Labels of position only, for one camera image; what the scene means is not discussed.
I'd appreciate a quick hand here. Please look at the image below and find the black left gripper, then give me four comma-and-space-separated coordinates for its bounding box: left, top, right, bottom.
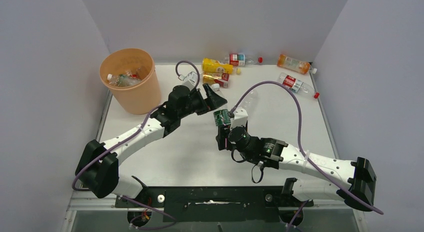
178, 83, 227, 119

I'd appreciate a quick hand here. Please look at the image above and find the green-label upright-lying bottle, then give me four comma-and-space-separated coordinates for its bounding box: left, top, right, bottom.
211, 83, 231, 127

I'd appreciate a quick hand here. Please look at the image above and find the red-yellow label bottle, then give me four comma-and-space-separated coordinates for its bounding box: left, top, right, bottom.
202, 73, 230, 88

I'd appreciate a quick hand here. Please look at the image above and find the red-label bottle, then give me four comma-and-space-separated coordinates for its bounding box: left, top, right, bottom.
277, 72, 320, 99

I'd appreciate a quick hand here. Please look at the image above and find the large clear unlabelled bottle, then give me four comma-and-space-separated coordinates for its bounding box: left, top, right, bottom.
240, 89, 259, 114

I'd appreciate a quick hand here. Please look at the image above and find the green-label clear bottle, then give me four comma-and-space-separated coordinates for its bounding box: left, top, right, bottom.
106, 72, 142, 87

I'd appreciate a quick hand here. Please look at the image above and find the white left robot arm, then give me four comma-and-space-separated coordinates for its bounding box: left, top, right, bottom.
73, 83, 228, 199

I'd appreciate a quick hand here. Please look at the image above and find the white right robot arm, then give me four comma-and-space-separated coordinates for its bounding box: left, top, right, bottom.
216, 125, 377, 212

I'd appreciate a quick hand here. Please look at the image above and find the orange plastic bin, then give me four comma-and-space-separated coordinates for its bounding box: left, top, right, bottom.
99, 48, 162, 115

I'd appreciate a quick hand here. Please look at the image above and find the yellow-label bottle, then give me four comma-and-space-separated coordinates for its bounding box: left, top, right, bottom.
201, 58, 241, 75

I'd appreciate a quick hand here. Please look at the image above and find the red-blue label bottle red cap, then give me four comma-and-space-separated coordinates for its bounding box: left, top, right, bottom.
223, 53, 263, 67

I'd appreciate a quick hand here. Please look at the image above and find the orange drink bottle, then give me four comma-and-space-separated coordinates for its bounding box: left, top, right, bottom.
277, 54, 317, 75

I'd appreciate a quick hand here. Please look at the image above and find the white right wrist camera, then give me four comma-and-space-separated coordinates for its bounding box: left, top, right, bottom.
230, 106, 249, 130

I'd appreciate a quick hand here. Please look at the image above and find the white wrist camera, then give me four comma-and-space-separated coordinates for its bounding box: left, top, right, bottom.
230, 106, 249, 130
178, 71, 199, 91

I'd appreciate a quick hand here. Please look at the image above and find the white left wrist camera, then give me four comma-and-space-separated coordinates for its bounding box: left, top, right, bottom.
178, 71, 199, 91

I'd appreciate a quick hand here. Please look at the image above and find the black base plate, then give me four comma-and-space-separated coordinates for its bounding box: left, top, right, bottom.
135, 185, 302, 223

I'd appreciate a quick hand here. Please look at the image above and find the aluminium frame rail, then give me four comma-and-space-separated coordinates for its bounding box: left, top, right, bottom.
60, 191, 152, 232

